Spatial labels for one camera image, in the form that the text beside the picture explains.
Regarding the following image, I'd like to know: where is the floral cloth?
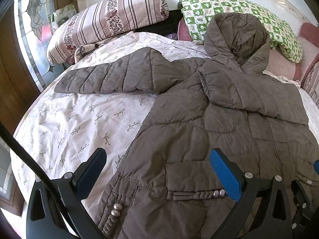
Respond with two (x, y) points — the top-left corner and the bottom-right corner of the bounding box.
(74, 44), (98, 63)

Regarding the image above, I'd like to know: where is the wooden door frame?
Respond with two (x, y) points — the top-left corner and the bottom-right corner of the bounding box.
(0, 10), (44, 130)

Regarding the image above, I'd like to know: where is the grey-brown hooded puffer jacket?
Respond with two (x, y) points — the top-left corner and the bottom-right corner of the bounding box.
(54, 12), (319, 239)

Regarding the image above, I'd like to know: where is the black cable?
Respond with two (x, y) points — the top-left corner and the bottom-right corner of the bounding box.
(0, 123), (85, 239)

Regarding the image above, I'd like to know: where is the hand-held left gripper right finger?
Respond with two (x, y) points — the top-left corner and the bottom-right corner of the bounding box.
(209, 148), (293, 239)

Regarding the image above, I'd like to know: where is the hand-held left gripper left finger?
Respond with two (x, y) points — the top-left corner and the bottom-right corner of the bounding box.
(26, 147), (107, 239)

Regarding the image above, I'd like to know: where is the stained glass window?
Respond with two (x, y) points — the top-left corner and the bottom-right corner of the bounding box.
(14, 0), (65, 92)

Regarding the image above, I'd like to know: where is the white leaf-print bed sheet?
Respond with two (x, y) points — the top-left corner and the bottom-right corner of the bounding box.
(11, 31), (319, 205)

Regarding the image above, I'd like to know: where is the green checked pillow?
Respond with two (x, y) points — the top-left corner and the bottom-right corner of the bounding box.
(177, 0), (303, 63)

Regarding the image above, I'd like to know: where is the pale patterned bag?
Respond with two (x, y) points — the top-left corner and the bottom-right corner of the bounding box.
(54, 4), (78, 28)

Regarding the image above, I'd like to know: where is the dark cloth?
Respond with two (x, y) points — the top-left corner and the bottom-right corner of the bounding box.
(135, 9), (185, 40)

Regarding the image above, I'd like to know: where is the striped floral pillow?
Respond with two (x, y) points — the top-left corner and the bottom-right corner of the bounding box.
(300, 61), (319, 105)
(47, 0), (170, 65)

